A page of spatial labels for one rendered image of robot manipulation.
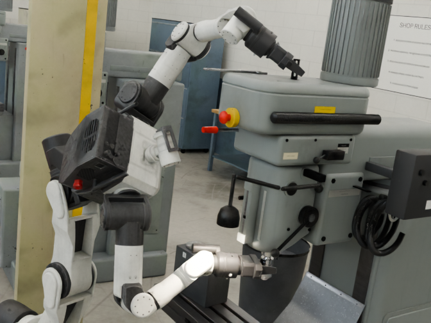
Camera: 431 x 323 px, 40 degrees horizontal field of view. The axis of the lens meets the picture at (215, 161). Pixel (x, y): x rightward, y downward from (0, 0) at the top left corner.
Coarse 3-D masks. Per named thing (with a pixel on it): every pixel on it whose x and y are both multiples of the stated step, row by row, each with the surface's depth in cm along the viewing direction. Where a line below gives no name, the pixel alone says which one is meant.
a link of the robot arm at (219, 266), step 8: (192, 248) 205; (200, 248) 205; (208, 248) 205; (216, 248) 206; (216, 256) 204; (224, 256) 203; (216, 264) 202; (224, 264) 202; (208, 272) 202; (216, 272) 202; (224, 272) 202
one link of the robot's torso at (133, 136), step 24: (96, 120) 194; (120, 120) 197; (144, 120) 209; (72, 144) 205; (96, 144) 188; (120, 144) 194; (144, 144) 202; (72, 168) 195; (96, 168) 191; (120, 168) 191; (144, 168) 199; (96, 192) 202; (120, 192) 194; (144, 192) 198
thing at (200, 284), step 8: (176, 248) 249; (184, 248) 246; (176, 256) 249; (184, 256) 245; (192, 256) 241; (176, 264) 249; (200, 280) 238; (208, 280) 235; (216, 280) 237; (224, 280) 241; (192, 288) 242; (200, 288) 238; (208, 288) 236; (216, 288) 239; (224, 288) 242; (192, 296) 242; (200, 296) 239; (208, 296) 237; (216, 296) 240; (224, 296) 243; (200, 304) 239; (208, 304) 238
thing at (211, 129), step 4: (204, 128) 192; (208, 128) 192; (212, 128) 193; (216, 128) 194; (220, 128) 195; (224, 128) 196; (228, 128) 197; (232, 128) 198; (236, 128) 199; (204, 132) 192; (208, 132) 192; (212, 132) 193; (216, 132) 194
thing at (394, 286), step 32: (384, 192) 213; (416, 224) 220; (320, 256) 239; (352, 256) 226; (384, 256) 217; (416, 256) 226; (352, 288) 226; (384, 288) 219; (416, 288) 230; (384, 320) 223; (416, 320) 233
